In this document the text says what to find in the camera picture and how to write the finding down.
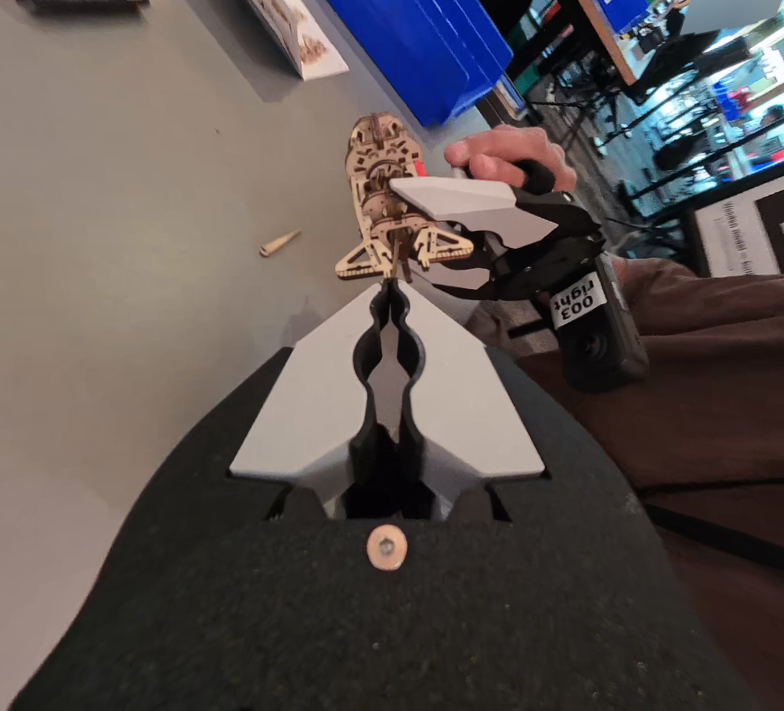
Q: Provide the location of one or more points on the person's right hand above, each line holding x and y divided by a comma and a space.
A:
508, 147

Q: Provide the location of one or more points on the black framed tag sign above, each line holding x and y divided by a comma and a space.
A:
735, 227

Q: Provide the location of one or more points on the small wooden cone part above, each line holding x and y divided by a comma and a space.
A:
279, 244

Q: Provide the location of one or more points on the person's right forearm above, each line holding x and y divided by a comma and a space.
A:
704, 386

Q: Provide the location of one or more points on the wooden edged table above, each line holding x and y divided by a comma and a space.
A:
588, 0

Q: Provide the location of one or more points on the white instruction booklet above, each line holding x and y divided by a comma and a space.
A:
288, 19

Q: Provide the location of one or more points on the wooden model plane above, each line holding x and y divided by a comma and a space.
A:
377, 172

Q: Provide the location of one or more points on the blue plastic bin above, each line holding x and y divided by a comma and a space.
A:
404, 12

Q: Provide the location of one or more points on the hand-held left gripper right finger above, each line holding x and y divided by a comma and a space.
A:
471, 417

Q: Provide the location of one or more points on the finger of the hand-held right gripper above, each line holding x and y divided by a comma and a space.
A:
471, 202
462, 281

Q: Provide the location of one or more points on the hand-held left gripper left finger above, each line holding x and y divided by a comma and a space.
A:
306, 411

